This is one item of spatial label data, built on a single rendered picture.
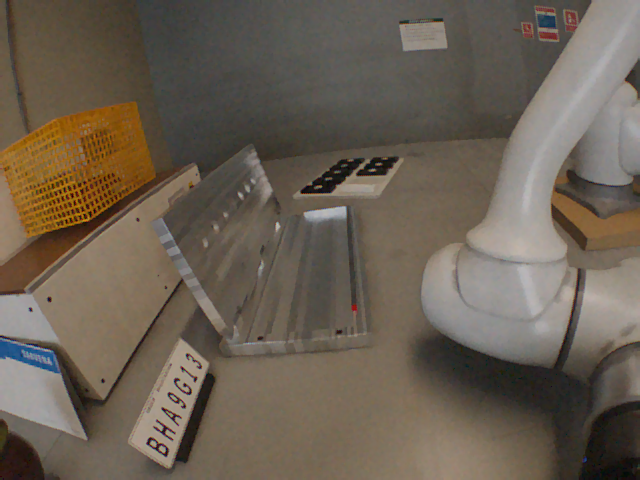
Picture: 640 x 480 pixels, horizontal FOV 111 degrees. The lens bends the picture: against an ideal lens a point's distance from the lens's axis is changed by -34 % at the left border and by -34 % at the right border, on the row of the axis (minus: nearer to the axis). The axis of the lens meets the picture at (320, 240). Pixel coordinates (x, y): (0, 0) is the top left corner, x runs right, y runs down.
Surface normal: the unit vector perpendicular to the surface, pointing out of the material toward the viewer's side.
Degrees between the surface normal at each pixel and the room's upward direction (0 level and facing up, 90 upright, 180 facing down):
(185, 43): 90
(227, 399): 0
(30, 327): 90
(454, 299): 64
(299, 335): 0
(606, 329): 54
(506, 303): 70
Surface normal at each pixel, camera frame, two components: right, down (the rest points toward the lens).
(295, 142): -0.17, 0.47
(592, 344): -0.81, 0.10
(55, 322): 0.98, -0.13
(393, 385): -0.17, -0.88
